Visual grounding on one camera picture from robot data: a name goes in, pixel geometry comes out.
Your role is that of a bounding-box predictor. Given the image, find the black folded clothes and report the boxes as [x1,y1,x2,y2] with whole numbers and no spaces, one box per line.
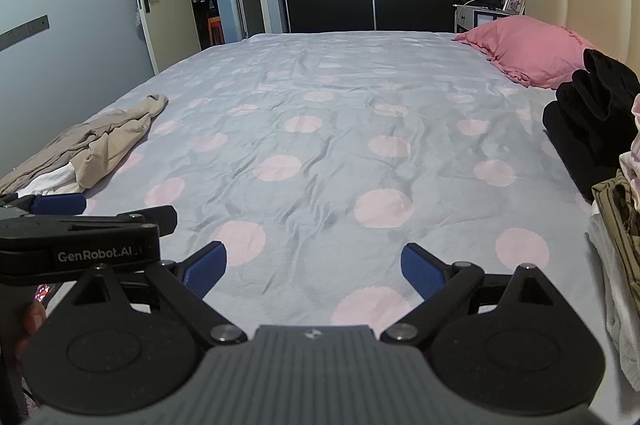
[542,49,640,203]

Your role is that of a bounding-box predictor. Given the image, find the olive striped folded garment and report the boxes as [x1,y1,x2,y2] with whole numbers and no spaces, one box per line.
[591,170,640,301]

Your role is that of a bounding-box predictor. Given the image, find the beige crumpled jacket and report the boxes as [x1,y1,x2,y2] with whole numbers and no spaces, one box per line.
[70,94,170,198]

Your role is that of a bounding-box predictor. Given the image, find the pink folded garment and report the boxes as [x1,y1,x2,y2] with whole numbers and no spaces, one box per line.
[620,94,640,190]

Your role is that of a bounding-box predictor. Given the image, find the pink pillow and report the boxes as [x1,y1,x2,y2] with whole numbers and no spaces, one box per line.
[452,16,601,90]

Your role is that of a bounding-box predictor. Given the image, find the white crumpled garment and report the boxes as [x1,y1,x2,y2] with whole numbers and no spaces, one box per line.
[17,165,81,196]

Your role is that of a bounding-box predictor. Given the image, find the person's left hand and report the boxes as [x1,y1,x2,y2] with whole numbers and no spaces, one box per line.
[14,300,50,363]

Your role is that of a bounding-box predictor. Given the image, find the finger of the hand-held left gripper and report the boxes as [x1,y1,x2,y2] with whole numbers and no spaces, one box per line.
[0,192,87,220]
[25,205,179,238]

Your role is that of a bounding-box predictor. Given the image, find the nightstand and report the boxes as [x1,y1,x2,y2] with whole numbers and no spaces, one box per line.
[453,2,526,33]

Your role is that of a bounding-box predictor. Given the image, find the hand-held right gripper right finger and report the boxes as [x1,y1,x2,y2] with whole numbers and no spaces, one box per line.
[380,242,568,349]

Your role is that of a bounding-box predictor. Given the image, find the white folded garment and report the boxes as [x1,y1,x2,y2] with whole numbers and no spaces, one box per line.
[587,205,640,391]

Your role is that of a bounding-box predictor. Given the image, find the bed with polka dot sheet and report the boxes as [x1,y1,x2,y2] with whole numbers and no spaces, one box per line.
[0,30,640,336]

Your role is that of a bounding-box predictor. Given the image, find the grey wall switch panel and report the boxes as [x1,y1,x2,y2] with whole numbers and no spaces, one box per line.
[0,15,51,52]

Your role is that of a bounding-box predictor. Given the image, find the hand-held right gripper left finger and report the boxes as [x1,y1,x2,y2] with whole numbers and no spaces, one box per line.
[72,241,248,347]

